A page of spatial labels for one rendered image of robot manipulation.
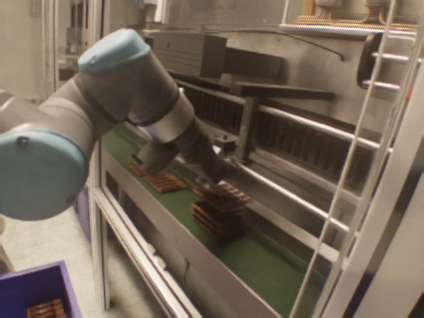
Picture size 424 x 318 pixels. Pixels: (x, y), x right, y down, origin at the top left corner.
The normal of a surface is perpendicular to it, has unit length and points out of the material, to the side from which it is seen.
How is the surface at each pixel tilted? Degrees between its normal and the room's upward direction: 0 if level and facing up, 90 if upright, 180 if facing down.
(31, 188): 92
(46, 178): 92
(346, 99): 90
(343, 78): 90
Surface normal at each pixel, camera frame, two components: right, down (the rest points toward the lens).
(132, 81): 0.39, 0.53
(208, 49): 0.59, 0.36
